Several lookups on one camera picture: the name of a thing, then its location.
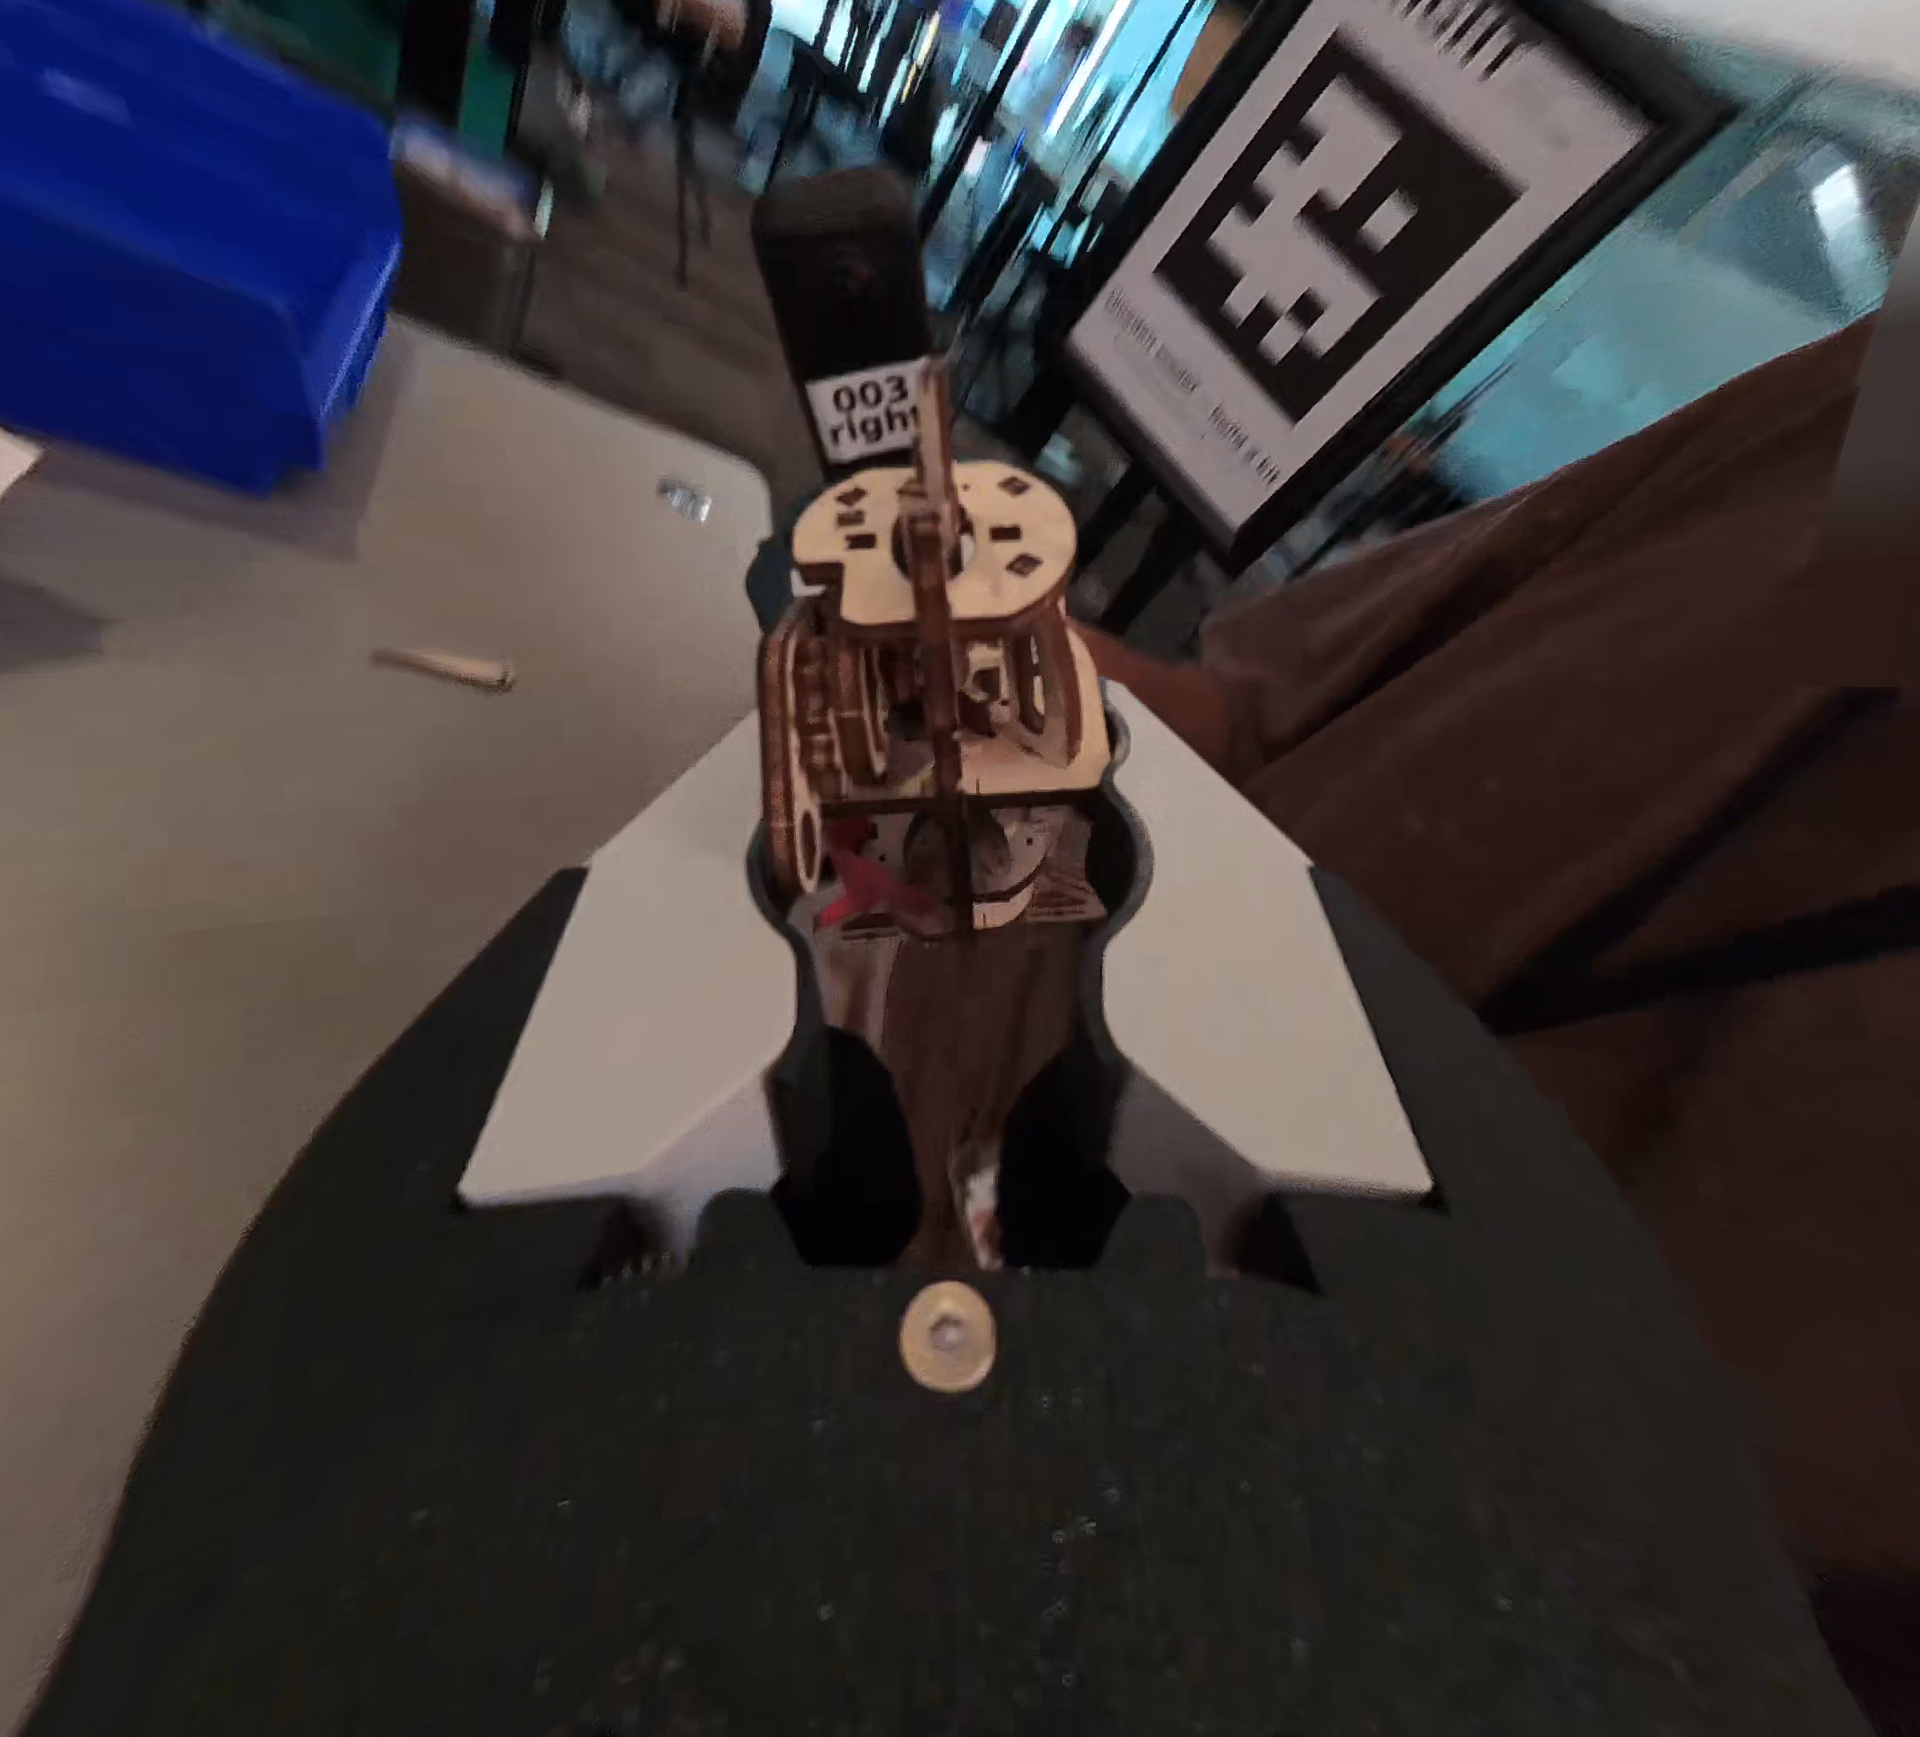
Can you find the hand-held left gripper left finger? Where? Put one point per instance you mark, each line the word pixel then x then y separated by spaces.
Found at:
pixel 615 1017

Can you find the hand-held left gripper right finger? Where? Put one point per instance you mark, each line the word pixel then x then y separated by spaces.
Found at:
pixel 1275 1017

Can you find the wooden mechanical model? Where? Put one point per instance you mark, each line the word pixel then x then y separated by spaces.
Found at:
pixel 990 582

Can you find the person's right forearm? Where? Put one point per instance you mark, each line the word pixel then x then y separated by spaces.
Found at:
pixel 1574 748

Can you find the model instruction booklet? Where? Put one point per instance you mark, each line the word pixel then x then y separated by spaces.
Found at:
pixel 12 463

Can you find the small metal part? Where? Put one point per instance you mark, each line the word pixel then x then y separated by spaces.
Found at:
pixel 682 496

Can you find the small wooden dowel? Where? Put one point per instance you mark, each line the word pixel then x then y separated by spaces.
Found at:
pixel 443 668

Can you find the blue plastic bin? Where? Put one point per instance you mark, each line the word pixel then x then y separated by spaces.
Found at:
pixel 150 237

